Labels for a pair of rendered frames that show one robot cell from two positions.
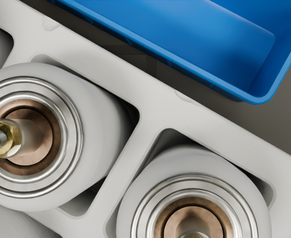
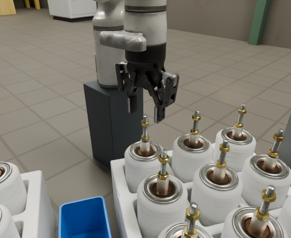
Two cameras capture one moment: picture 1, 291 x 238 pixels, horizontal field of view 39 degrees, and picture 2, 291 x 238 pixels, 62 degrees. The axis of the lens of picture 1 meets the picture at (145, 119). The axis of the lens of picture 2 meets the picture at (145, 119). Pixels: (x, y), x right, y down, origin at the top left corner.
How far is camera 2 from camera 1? 40 cm
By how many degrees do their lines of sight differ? 64
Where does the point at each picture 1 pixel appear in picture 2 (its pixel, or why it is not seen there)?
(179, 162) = (133, 162)
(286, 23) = (67, 225)
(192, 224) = (142, 146)
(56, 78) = (141, 193)
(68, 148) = (153, 178)
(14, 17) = not seen: outside the picture
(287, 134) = not seen: hidden behind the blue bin
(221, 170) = (127, 156)
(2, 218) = (194, 198)
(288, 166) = (114, 166)
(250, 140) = (115, 176)
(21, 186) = (172, 179)
